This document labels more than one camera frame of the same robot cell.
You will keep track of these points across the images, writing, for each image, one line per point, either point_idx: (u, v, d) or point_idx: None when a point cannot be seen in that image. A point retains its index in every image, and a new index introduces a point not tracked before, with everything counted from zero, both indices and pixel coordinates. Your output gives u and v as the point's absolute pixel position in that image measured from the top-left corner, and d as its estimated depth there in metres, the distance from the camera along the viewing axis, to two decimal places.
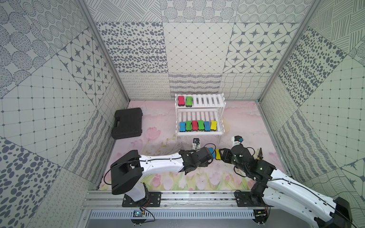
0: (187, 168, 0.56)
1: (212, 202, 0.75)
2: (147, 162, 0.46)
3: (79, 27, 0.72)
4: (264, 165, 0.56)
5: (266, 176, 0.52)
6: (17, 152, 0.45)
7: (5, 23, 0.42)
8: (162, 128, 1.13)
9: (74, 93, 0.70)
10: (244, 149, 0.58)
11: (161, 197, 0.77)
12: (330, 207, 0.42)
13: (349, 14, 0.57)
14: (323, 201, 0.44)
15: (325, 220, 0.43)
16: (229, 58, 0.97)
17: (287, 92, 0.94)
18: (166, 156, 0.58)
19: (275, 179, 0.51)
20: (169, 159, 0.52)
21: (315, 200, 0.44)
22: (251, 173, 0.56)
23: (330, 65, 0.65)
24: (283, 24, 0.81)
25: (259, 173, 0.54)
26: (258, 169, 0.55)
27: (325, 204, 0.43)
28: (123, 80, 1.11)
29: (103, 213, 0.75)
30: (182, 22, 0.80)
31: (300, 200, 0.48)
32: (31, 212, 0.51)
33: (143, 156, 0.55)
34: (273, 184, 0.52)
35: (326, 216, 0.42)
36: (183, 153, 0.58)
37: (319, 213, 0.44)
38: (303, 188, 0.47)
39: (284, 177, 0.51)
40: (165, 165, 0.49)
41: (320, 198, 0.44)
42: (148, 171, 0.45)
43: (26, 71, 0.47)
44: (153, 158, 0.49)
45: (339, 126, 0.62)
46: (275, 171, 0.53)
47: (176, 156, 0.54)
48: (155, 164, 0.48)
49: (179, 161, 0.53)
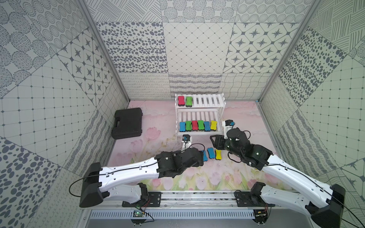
0: (166, 173, 0.48)
1: (212, 202, 0.75)
2: (108, 175, 0.42)
3: (79, 27, 0.72)
4: (260, 150, 0.52)
5: (262, 161, 0.49)
6: (17, 152, 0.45)
7: (5, 23, 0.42)
8: (162, 128, 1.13)
9: (74, 93, 0.70)
10: (241, 133, 0.53)
11: (161, 197, 0.77)
12: (327, 194, 0.40)
13: (349, 14, 0.57)
14: (321, 188, 0.41)
15: (319, 206, 0.44)
16: (229, 58, 0.97)
17: (287, 92, 0.94)
18: (135, 164, 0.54)
19: (273, 165, 0.48)
20: (139, 168, 0.46)
21: (312, 187, 0.42)
22: (246, 157, 0.52)
23: (330, 65, 0.65)
24: (283, 24, 0.81)
25: (254, 157, 0.51)
26: (254, 155, 0.51)
27: (322, 192, 0.41)
28: (123, 80, 1.11)
29: (103, 213, 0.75)
30: (182, 22, 0.80)
31: (298, 187, 0.45)
32: (31, 212, 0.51)
33: (105, 168, 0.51)
34: (270, 169, 0.49)
35: (322, 203, 0.40)
36: (162, 157, 0.50)
37: (315, 199, 0.42)
38: (301, 176, 0.44)
39: (282, 163, 0.48)
40: (133, 175, 0.44)
41: (317, 185, 0.42)
42: (110, 185, 0.41)
43: (26, 71, 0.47)
44: (117, 169, 0.44)
45: (339, 126, 0.62)
46: (272, 157, 0.50)
47: (148, 162, 0.48)
48: (118, 176, 0.43)
49: (151, 167, 0.47)
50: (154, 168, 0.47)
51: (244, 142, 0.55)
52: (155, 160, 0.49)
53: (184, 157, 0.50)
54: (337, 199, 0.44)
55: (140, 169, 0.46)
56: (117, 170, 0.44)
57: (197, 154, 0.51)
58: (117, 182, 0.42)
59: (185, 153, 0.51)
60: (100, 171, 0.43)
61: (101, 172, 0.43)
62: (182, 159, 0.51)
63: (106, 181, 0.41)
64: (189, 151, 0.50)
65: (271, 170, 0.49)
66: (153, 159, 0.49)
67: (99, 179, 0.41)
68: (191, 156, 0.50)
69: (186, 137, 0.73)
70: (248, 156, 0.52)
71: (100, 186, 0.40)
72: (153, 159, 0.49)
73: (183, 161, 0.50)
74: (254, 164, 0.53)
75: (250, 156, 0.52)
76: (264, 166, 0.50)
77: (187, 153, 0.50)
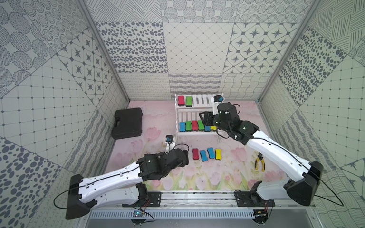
0: (150, 175, 0.47)
1: (212, 202, 0.75)
2: (88, 185, 0.42)
3: (79, 27, 0.72)
4: (247, 124, 0.52)
5: (247, 135, 0.50)
6: (17, 152, 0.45)
7: (5, 23, 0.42)
8: (162, 128, 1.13)
9: (74, 93, 0.70)
10: (231, 107, 0.53)
11: (161, 197, 0.77)
12: (304, 168, 0.41)
13: (349, 14, 0.57)
14: (299, 163, 0.42)
15: (294, 180, 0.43)
16: (229, 58, 0.97)
17: (287, 92, 0.94)
18: (117, 171, 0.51)
19: (257, 138, 0.48)
20: (120, 175, 0.45)
21: (292, 161, 0.43)
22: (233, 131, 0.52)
23: (330, 65, 0.65)
24: (283, 24, 0.81)
25: (241, 131, 0.51)
26: (241, 128, 0.51)
27: (300, 166, 0.42)
28: (123, 80, 1.11)
29: (103, 213, 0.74)
30: (182, 22, 0.80)
31: (276, 160, 0.46)
32: (31, 212, 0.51)
33: (86, 179, 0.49)
34: (254, 143, 0.50)
35: (298, 176, 0.41)
36: (144, 161, 0.49)
37: (292, 172, 0.42)
38: (283, 151, 0.45)
39: (266, 137, 0.48)
40: (113, 183, 0.44)
41: (297, 161, 0.43)
42: (91, 196, 0.41)
43: (26, 71, 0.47)
44: (98, 178, 0.44)
45: (339, 126, 0.62)
46: (258, 132, 0.50)
47: (129, 167, 0.47)
48: (98, 185, 0.43)
49: (132, 173, 0.46)
50: (136, 174, 0.46)
51: (234, 116, 0.55)
52: (136, 165, 0.48)
53: (168, 158, 0.50)
54: (313, 174, 0.45)
55: (121, 175, 0.45)
56: (97, 180, 0.44)
57: (182, 154, 0.52)
58: (98, 192, 0.42)
59: (168, 154, 0.51)
60: (81, 183, 0.43)
61: (81, 183, 0.43)
62: (166, 161, 0.51)
63: (87, 192, 0.41)
64: (173, 152, 0.50)
65: (255, 144, 0.49)
66: (135, 164, 0.48)
67: (79, 191, 0.41)
68: (176, 157, 0.50)
69: (169, 138, 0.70)
70: (235, 130, 0.52)
71: (81, 198, 0.40)
72: (134, 164, 0.48)
73: (167, 162, 0.50)
74: (239, 138, 0.54)
75: (237, 130, 0.52)
76: (250, 139, 0.50)
77: (170, 153, 0.50)
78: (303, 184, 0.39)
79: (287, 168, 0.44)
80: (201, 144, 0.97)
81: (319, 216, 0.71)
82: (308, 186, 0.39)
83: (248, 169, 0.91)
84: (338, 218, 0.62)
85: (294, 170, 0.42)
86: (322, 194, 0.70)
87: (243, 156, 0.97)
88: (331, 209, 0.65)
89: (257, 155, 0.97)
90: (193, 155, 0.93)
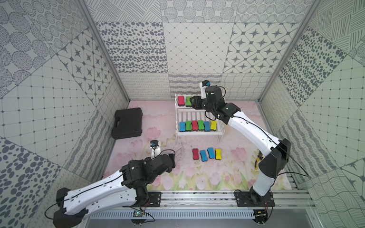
0: (136, 182, 0.46)
1: (212, 202, 0.75)
2: (72, 199, 0.43)
3: (79, 27, 0.72)
4: (230, 105, 0.57)
5: (228, 113, 0.55)
6: (17, 152, 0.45)
7: (5, 23, 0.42)
8: (162, 128, 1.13)
9: (74, 93, 0.70)
10: (216, 89, 0.57)
11: (161, 197, 0.77)
12: (273, 143, 0.47)
13: (349, 14, 0.57)
14: (270, 138, 0.48)
15: (263, 152, 0.49)
16: (229, 58, 0.97)
17: (287, 91, 0.94)
18: (100, 181, 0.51)
19: (237, 117, 0.54)
20: (103, 185, 0.45)
21: (263, 137, 0.48)
22: (216, 111, 0.58)
23: (330, 65, 0.65)
24: (283, 24, 0.81)
25: (224, 111, 0.55)
26: (224, 109, 0.56)
27: (270, 141, 0.47)
28: (123, 80, 1.11)
29: (103, 213, 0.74)
30: (182, 22, 0.80)
31: (249, 134, 0.51)
32: (31, 212, 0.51)
33: (71, 192, 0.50)
34: (233, 121, 0.55)
35: (266, 148, 0.47)
36: (128, 168, 0.48)
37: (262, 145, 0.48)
38: (257, 129, 0.50)
39: (244, 118, 0.53)
40: (97, 194, 0.44)
41: (269, 137, 0.48)
42: (76, 208, 0.42)
43: (26, 71, 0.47)
44: (82, 190, 0.44)
45: (339, 126, 0.62)
46: (238, 112, 0.55)
47: (113, 177, 0.47)
48: (82, 197, 0.43)
49: (115, 182, 0.46)
50: (118, 183, 0.45)
51: (218, 98, 0.59)
52: (119, 173, 0.47)
53: (153, 164, 0.50)
54: (281, 148, 0.50)
55: (104, 185, 0.45)
56: (81, 192, 0.44)
57: (168, 159, 0.52)
58: (82, 204, 0.42)
59: (154, 159, 0.51)
60: (65, 196, 0.43)
61: (66, 196, 0.43)
62: (152, 167, 0.50)
63: (71, 205, 0.42)
64: (158, 157, 0.50)
65: (234, 122, 0.55)
66: (118, 173, 0.47)
67: (64, 204, 0.42)
68: (162, 163, 0.50)
69: (154, 143, 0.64)
70: (218, 110, 0.58)
71: (66, 211, 0.41)
72: (117, 173, 0.47)
73: (153, 168, 0.50)
74: (221, 117, 0.57)
75: (220, 110, 0.57)
76: (230, 117, 0.54)
77: (156, 159, 0.50)
78: (271, 156, 0.45)
79: (258, 142, 0.49)
80: (201, 145, 0.97)
81: (319, 216, 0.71)
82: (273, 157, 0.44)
83: (248, 169, 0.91)
84: (338, 218, 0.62)
85: (264, 144, 0.47)
86: (322, 194, 0.70)
87: (243, 156, 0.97)
88: (331, 209, 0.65)
89: (257, 155, 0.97)
90: (193, 155, 0.93)
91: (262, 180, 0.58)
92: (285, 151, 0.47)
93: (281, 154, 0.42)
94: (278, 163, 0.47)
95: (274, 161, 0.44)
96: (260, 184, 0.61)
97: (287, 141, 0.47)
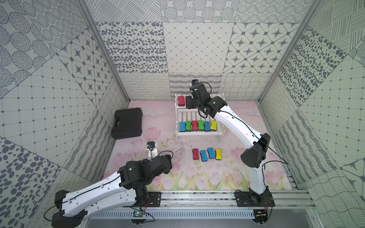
0: (134, 182, 0.46)
1: (212, 202, 0.75)
2: (70, 201, 0.43)
3: (79, 27, 0.72)
4: (217, 99, 0.58)
5: (216, 108, 0.55)
6: (17, 152, 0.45)
7: (5, 23, 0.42)
8: (162, 128, 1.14)
9: (74, 93, 0.70)
10: (199, 86, 0.59)
11: (161, 197, 0.77)
12: (255, 137, 0.50)
13: (349, 14, 0.57)
14: (253, 133, 0.51)
15: (245, 145, 0.53)
16: (229, 58, 0.97)
17: (287, 91, 0.94)
18: (99, 182, 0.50)
19: (223, 112, 0.55)
20: (100, 186, 0.45)
21: (247, 132, 0.51)
22: (203, 105, 0.58)
23: (330, 65, 0.65)
24: (283, 24, 0.81)
25: (210, 105, 0.56)
26: (211, 102, 0.56)
27: (252, 136, 0.51)
28: (123, 80, 1.11)
29: (103, 213, 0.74)
30: (182, 22, 0.80)
31: (234, 129, 0.54)
32: (31, 212, 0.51)
33: (69, 194, 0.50)
34: (220, 116, 0.56)
35: (247, 143, 0.51)
36: (126, 169, 0.48)
37: (244, 139, 0.52)
38: (242, 124, 0.53)
39: (231, 112, 0.55)
40: (95, 195, 0.44)
41: (252, 131, 0.52)
42: (76, 210, 0.42)
43: (26, 71, 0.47)
44: (81, 192, 0.45)
45: (339, 126, 0.62)
46: (225, 107, 0.56)
47: (110, 178, 0.47)
48: (80, 199, 0.43)
49: (113, 183, 0.46)
50: (116, 184, 0.45)
51: (204, 93, 0.61)
52: (117, 175, 0.47)
53: (151, 165, 0.51)
54: (262, 142, 0.55)
55: (102, 187, 0.45)
56: (79, 194, 0.44)
57: (166, 160, 0.52)
58: (81, 205, 0.42)
59: (152, 161, 0.51)
60: (64, 198, 0.44)
61: (64, 198, 0.44)
62: (150, 167, 0.51)
63: (69, 207, 0.42)
64: (156, 158, 0.50)
65: (220, 116, 0.56)
66: (116, 174, 0.47)
67: (62, 207, 0.42)
68: (159, 164, 0.50)
69: (151, 144, 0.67)
70: (205, 104, 0.58)
71: (64, 213, 0.41)
72: (115, 174, 0.47)
73: (151, 169, 0.50)
74: (208, 111, 0.57)
75: (207, 104, 0.57)
76: (217, 112, 0.55)
77: (154, 160, 0.51)
78: (253, 150, 0.49)
79: (241, 137, 0.53)
80: (201, 145, 0.97)
81: (319, 216, 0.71)
82: (255, 150, 0.48)
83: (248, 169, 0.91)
84: (338, 218, 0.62)
85: (247, 139, 0.50)
86: (322, 194, 0.70)
87: None
88: (331, 209, 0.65)
89: None
90: (193, 155, 0.93)
91: (251, 175, 0.61)
92: (265, 144, 0.52)
93: (261, 147, 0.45)
94: (259, 155, 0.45)
95: (256, 153, 0.48)
96: (254, 180, 0.62)
97: (268, 135, 0.51)
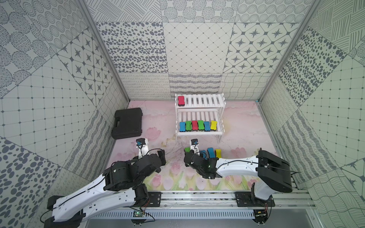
0: (119, 185, 0.43)
1: (212, 202, 0.75)
2: (59, 207, 0.42)
3: (79, 27, 0.72)
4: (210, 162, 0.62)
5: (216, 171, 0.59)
6: (17, 152, 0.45)
7: (5, 23, 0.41)
8: (162, 128, 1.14)
9: (74, 93, 0.70)
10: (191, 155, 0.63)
11: (161, 197, 0.77)
12: (255, 164, 0.47)
13: (350, 14, 0.57)
14: (250, 162, 0.49)
15: None
16: (229, 58, 0.97)
17: (287, 91, 0.94)
18: (85, 186, 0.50)
19: (219, 166, 0.57)
20: (87, 191, 0.43)
21: (245, 166, 0.49)
22: (206, 174, 0.61)
23: (330, 65, 0.65)
24: (283, 24, 0.81)
25: (211, 172, 0.60)
26: (208, 168, 0.60)
27: (252, 165, 0.48)
28: (123, 80, 1.11)
29: (103, 213, 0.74)
30: (182, 22, 0.80)
31: (241, 172, 0.53)
32: (31, 212, 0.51)
33: (59, 199, 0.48)
34: (220, 172, 0.58)
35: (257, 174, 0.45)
36: (110, 171, 0.45)
37: (253, 173, 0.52)
38: (237, 161, 0.52)
39: (224, 161, 0.57)
40: (82, 200, 0.42)
41: (248, 161, 0.49)
42: (66, 214, 0.42)
43: (26, 71, 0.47)
44: (69, 197, 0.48)
45: (339, 126, 0.62)
46: (218, 161, 0.59)
47: (96, 182, 0.44)
48: (68, 204, 0.42)
49: (98, 187, 0.43)
50: (100, 188, 0.42)
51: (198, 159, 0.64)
52: (102, 177, 0.44)
53: (139, 165, 0.46)
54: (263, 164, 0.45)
55: (87, 191, 0.43)
56: (67, 199, 0.43)
57: (156, 159, 0.48)
58: (70, 210, 0.42)
59: (141, 161, 0.46)
60: (54, 204, 0.43)
61: (54, 204, 0.43)
62: (138, 168, 0.46)
63: (59, 213, 0.41)
64: (145, 157, 0.46)
65: (221, 171, 0.58)
66: (101, 176, 0.44)
67: (52, 213, 0.42)
68: (148, 164, 0.46)
69: (140, 142, 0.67)
70: (206, 172, 0.61)
71: (55, 219, 0.41)
72: (100, 177, 0.44)
73: (139, 169, 0.46)
74: (213, 176, 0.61)
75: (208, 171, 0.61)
76: (218, 171, 0.58)
77: (143, 160, 0.46)
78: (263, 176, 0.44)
79: (246, 172, 0.51)
80: (201, 145, 0.97)
81: (319, 216, 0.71)
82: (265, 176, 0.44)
83: None
84: (338, 218, 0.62)
85: (250, 171, 0.49)
86: (322, 194, 0.70)
87: (243, 156, 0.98)
88: (331, 209, 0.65)
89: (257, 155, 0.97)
90: None
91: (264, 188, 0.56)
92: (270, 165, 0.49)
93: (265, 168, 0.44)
94: (275, 177, 0.44)
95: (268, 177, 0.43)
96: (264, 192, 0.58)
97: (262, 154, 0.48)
